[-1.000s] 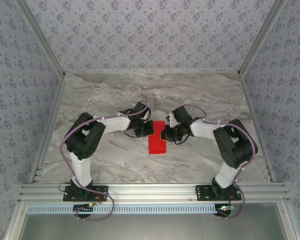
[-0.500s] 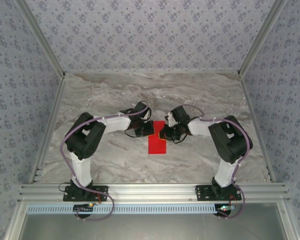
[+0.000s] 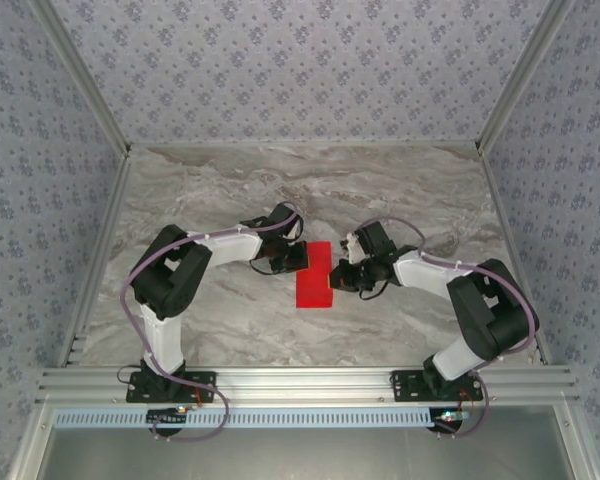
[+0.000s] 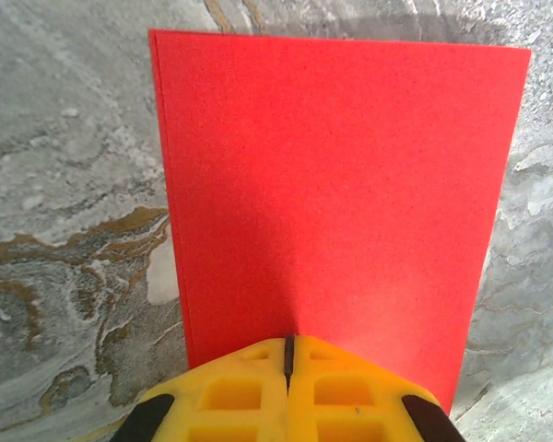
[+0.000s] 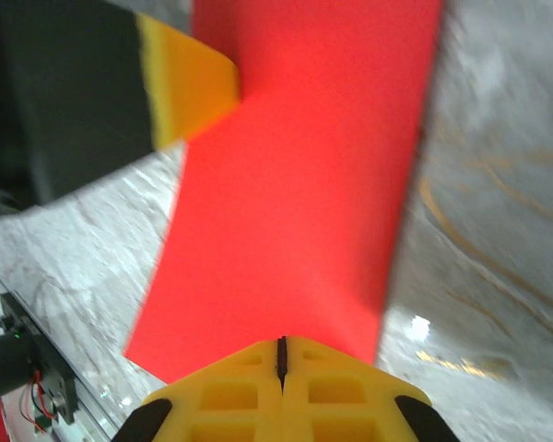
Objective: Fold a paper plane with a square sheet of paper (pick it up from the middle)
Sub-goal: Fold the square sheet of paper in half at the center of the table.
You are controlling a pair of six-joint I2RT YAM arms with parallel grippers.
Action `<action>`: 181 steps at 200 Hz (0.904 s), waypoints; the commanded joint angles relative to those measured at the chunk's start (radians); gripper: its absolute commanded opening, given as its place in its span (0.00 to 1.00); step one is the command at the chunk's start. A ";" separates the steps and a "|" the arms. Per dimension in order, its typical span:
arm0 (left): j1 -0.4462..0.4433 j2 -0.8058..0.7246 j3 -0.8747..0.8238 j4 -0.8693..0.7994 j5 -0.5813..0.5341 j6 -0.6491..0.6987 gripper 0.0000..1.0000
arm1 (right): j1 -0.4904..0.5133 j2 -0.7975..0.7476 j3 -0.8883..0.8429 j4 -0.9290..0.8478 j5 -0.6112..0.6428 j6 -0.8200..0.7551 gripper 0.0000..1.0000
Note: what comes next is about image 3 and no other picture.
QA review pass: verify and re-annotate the red paper sheet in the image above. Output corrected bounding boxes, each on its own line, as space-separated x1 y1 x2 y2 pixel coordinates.
295 241 335 310

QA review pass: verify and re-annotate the small circuit board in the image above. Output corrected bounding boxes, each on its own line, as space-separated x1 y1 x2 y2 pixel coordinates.
147 407 189 426
432 408 471 424

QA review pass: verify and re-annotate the grey metal panel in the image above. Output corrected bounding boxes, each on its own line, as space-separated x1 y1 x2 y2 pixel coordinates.
9 403 599 480

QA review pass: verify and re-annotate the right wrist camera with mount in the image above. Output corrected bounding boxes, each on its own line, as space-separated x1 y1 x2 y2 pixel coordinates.
339 231 362 262

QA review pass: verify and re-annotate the thin aluminium table end rail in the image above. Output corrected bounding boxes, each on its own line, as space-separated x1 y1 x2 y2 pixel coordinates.
128 141 481 150

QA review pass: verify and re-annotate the wide aluminium mounting rail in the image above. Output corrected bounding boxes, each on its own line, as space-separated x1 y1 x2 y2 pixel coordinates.
34 364 581 406

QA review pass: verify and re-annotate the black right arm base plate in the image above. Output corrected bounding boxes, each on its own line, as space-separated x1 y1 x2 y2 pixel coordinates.
389 369 484 404

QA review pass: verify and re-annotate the aluminium table side rail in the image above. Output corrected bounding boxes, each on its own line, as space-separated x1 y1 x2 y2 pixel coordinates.
57 149 134 369
478 148 552 365

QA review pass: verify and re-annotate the slotted grey cable duct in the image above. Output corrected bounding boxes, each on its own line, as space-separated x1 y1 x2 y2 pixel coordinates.
52 407 444 429

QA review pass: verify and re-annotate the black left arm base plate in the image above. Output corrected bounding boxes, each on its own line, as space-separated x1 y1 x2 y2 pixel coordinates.
125 370 217 404

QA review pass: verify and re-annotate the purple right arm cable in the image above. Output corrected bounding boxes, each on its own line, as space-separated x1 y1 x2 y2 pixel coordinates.
362 216 540 440

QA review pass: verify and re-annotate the aluminium corner post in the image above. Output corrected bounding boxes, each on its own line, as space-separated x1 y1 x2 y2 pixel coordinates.
29 0 133 157
473 0 582 154

